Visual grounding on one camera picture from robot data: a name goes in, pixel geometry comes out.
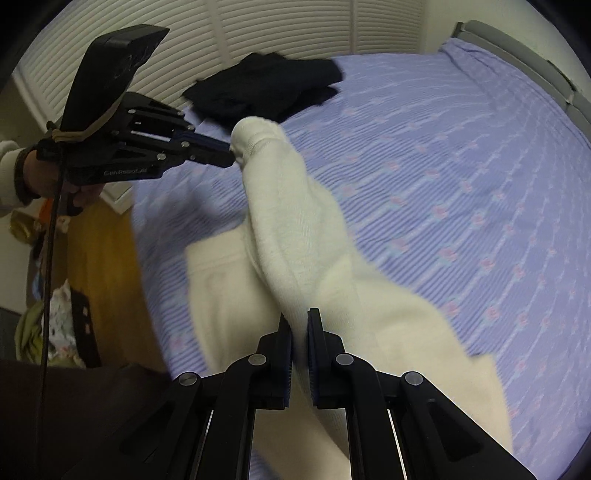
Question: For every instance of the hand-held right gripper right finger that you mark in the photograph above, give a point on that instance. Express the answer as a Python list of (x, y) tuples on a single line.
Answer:
[(315, 364)]

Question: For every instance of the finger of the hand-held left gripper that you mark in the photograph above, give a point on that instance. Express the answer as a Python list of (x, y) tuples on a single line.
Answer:
[(203, 140), (212, 159)]

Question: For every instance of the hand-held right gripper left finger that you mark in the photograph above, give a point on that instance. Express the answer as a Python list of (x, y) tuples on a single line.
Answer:
[(288, 364)]

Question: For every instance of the cream pants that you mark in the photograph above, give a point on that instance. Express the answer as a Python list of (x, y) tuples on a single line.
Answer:
[(286, 221)]

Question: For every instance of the person's left forearm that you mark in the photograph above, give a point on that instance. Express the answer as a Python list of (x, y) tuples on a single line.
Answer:
[(8, 180)]

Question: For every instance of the black folded pants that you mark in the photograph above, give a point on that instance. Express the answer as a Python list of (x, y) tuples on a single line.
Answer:
[(258, 87)]

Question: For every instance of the person's left hand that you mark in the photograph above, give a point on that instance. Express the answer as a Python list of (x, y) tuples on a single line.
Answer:
[(46, 177)]

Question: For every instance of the white louvered closet door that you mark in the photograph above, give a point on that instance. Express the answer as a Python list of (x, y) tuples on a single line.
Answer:
[(55, 83), (392, 23), (286, 27)]

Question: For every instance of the golden crumpled bag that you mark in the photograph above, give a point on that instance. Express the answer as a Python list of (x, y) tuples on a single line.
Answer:
[(25, 228)]

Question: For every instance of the bed with lavender sheet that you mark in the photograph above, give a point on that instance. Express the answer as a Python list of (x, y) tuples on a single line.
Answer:
[(415, 184)]

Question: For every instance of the colourful crumpled cloth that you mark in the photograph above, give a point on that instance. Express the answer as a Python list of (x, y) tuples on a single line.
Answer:
[(60, 323)]

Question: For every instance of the grey padded headboard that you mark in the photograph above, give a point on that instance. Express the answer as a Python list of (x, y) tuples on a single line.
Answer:
[(521, 46)]

